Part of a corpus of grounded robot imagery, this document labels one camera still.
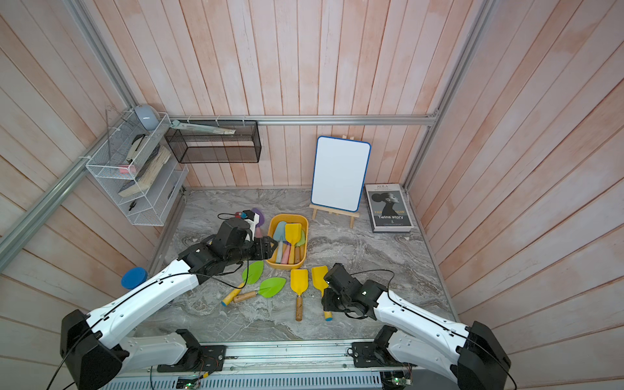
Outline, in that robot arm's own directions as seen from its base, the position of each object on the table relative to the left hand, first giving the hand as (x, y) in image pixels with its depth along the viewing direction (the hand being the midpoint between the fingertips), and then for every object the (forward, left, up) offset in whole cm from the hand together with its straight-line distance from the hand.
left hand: (269, 248), depth 77 cm
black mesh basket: (+50, +16, +3) cm, 52 cm away
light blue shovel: (+18, 0, -20) cm, 26 cm away
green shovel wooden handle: (-6, +2, -19) cm, 20 cm away
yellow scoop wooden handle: (-3, -9, -18) cm, 20 cm away
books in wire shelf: (+29, +41, +13) cm, 52 cm away
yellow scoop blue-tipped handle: (+1, -17, -21) cm, 27 cm away
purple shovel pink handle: (+8, -4, -17) cm, 19 cm away
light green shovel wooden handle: (+14, -10, -17) cm, 24 cm away
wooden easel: (+25, -26, -13) cm, 38 cm away
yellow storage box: (+22, -9, -13) cm, 27 cm away
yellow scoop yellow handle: (+17, -6, -18) cm, 25 cm away
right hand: (-12, -19, -15) cm, 26 cm away
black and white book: (+30, -49, -15) cm, 59 cm away
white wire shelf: (+14, +42, +4) cm, 44 cm away
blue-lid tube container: (-10, +39, 0) cm, 40 cm away
